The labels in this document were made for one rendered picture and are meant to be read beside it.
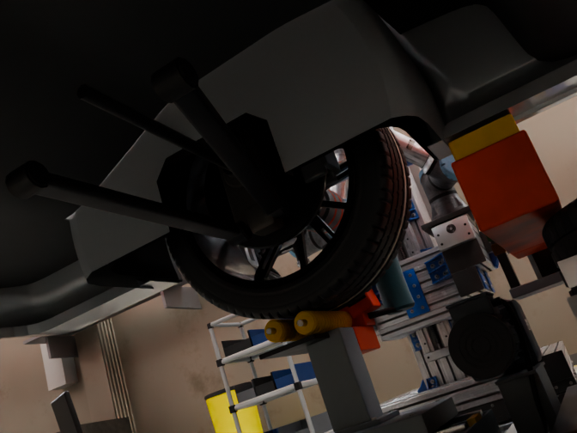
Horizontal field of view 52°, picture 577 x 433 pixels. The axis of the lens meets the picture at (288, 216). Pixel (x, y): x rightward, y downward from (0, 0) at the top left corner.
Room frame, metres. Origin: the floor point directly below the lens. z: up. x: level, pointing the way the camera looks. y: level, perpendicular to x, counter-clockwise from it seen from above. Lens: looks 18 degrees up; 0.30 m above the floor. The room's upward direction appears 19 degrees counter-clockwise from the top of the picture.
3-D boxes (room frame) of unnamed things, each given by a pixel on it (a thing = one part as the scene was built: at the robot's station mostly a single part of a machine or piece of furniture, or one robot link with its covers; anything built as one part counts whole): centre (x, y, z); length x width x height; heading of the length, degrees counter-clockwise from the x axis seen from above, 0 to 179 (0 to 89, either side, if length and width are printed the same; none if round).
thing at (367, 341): (1.65, -0.05, 0.48); 0.16 x 0.12 x 0.17; 158
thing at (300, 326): (1.53, 0.00, 0.49); 0.29 x 0.06 x 0.06; 158
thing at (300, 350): (1.59, 0.04, 0.45); 0.34 x 0.16 x 0.01; 158
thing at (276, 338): (1.64, 0.08, 0.51); 0.29 x 0.06 x 0.06; 158
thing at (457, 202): (2.35, -0.62, 0.87); 0.15 x 0.15 x 0.10
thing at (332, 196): (1.76, -0.09, 0.85); 0.21 x 0.14 x 0.14; 158
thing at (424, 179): (2.34, -0.62, 0.98); 0.13 x 0.12 x 0.14; 12
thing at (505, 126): (1.25, -0.46, 0.70); 0.14 x 0.14 x 0.05; 68
